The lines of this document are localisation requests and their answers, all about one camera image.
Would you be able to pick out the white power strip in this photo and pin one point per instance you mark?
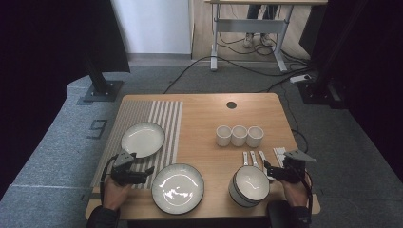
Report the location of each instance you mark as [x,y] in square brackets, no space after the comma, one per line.
[300,78]

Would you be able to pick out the white-framed background desk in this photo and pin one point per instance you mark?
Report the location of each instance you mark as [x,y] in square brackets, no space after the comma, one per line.
[250,26]

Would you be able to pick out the black metal stand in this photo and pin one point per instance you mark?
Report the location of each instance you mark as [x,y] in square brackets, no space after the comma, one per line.
[320,91]
[98,79]

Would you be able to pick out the person's right hand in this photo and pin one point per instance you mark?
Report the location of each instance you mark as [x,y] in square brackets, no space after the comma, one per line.
[297,194]

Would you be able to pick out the white plate black rim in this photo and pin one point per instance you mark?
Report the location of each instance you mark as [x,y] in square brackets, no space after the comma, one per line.
[161,208]
[177,186]
[142,139]

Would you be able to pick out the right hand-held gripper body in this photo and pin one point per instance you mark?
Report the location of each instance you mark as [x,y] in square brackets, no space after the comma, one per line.
[294,171]

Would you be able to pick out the black curtain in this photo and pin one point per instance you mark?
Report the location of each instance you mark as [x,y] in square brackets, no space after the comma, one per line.
[380,63]
[31,63]

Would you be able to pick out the person's left hand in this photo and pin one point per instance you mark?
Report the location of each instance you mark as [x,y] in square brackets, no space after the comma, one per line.
[115,196]

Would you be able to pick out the white ribbed cup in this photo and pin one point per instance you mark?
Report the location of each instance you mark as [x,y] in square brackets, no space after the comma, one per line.
[255,138]
[239,137]
[223,137]

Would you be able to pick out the striped woven placemat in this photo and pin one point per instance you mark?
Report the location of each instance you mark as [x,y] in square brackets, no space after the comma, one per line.
[164,117]

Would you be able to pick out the black padded object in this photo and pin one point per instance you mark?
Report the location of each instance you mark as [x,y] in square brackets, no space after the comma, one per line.
[278,215]

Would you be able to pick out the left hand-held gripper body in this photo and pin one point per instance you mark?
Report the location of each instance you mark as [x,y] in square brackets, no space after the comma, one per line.
[125,174]

